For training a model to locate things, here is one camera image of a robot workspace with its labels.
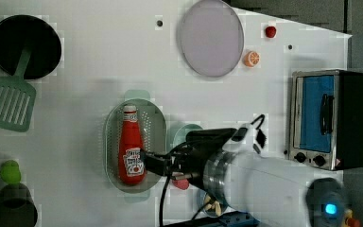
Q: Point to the orange slice toy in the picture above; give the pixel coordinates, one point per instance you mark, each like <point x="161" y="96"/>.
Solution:
<point x="251" y="59"/>

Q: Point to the silver toaster oven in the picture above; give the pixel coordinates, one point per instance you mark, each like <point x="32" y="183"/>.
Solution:
<point x="326" y="119"/>

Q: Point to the red toy fruit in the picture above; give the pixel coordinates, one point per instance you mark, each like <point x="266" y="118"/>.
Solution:
<point x="181" y="184"/>

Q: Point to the black round pan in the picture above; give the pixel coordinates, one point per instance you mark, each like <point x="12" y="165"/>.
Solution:
<point x="42" y="41"/>

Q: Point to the green slotted spatula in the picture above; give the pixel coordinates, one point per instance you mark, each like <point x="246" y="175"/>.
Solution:
<point x="17" y="97"/>

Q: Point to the dark grey cup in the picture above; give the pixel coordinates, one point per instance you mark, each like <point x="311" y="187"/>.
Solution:
<point x="17" y="208"/>

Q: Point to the yellow red emergency button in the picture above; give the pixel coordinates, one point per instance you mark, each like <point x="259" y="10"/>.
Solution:
<point x="349" y="220"/>

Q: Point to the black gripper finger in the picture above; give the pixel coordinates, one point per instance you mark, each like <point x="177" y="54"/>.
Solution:
<point x="145" y="154"/>
<point x="159" y="168"/>

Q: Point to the blue cup with fries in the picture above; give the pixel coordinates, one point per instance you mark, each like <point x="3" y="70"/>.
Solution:
<point x="209" y="205"/>

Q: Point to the red plush ketchup bottle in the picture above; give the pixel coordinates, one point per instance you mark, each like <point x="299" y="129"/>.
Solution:
<point x="131" y="168"/>

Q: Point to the green toy pepper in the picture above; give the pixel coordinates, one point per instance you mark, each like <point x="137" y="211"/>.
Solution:
<point x="10" y="172"/>

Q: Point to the small red strawberry toy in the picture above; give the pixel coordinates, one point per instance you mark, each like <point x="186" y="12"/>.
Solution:
<point x="270" y="31"/>

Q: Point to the teal measuring cup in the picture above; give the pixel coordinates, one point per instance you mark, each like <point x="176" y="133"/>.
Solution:
<point x="179" y="134"/>

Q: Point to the grey round plate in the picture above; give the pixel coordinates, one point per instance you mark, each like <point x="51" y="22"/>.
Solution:
<point x="211" y="38"/>

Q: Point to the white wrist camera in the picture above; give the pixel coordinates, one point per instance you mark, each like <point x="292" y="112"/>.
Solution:
<point x="248" y="137"/>

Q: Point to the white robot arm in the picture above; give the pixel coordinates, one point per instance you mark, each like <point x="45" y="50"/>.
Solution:
<point x="228" y="165"/>

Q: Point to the green oval strainer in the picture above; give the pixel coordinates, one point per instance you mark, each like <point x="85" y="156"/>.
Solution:
<point x="153" y="131"/>

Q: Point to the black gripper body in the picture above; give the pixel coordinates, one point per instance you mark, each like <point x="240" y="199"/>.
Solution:
<point x="203" y="157"/>

